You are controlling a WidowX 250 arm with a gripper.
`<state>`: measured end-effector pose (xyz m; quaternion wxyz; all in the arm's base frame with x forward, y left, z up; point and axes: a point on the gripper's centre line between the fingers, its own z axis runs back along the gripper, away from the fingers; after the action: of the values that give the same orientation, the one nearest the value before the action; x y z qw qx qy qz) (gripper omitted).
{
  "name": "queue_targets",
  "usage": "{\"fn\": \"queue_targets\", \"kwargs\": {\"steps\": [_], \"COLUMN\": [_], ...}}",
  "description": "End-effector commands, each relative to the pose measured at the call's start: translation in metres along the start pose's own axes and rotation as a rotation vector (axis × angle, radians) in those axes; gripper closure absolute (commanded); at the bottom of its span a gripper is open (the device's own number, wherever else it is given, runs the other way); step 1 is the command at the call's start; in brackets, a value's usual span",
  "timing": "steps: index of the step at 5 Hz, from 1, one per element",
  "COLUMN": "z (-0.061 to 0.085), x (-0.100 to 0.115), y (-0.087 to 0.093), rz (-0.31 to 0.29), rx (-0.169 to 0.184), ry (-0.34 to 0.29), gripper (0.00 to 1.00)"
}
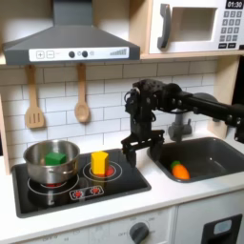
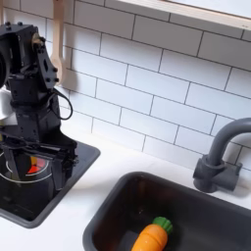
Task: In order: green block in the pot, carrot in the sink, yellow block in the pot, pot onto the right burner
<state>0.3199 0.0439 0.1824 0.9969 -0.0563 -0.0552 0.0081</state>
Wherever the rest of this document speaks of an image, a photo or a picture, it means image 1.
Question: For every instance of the wooden spoon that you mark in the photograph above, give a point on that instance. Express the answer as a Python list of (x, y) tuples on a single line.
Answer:
[(82, 113)]

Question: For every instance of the steel pot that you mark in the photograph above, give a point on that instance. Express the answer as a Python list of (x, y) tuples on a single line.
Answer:
[(50, 175)]

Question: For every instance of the wooden side panel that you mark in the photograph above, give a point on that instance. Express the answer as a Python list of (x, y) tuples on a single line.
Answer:
[(226, 79), (4, 143)]

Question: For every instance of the orange toy carrot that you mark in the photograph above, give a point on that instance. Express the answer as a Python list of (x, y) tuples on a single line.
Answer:
[(181, 172)]

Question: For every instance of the grey range hood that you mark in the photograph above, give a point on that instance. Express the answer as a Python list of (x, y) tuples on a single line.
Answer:
[(70, 38)]

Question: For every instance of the dark grey oven knob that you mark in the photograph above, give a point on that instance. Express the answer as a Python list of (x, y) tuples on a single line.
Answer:
[(139, 233)]

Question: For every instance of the white cabinet door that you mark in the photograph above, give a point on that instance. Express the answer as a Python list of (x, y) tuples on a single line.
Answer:
[(190, 219)]

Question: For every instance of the wooden slotted spatula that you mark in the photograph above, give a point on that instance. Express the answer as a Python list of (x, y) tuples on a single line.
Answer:
[(34, 118)]

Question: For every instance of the wooden shelf board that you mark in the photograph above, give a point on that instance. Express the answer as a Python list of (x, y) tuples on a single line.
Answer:
[(190, 55)]

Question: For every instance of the dark grey tap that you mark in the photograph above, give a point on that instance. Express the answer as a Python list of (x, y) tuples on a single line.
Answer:
[(178, 129)]

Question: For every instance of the green wooden block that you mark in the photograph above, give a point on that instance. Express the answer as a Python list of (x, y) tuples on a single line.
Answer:
[(54, 158)]

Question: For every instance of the dark grey sink basin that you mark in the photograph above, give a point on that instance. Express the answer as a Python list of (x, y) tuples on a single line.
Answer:
[(209, 158)]

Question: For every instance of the yellow wooden block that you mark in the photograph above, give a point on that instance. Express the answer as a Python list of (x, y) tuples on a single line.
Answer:
[(99, 164)]

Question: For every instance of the black toy stove top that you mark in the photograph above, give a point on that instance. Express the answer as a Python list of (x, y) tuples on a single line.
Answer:
[(127, 185)]

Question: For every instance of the white toy microwave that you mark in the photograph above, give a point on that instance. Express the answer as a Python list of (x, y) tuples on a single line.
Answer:
[(190, 44)]

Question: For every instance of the white oven control panel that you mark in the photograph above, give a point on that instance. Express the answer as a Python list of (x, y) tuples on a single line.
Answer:
[(101, 233)]

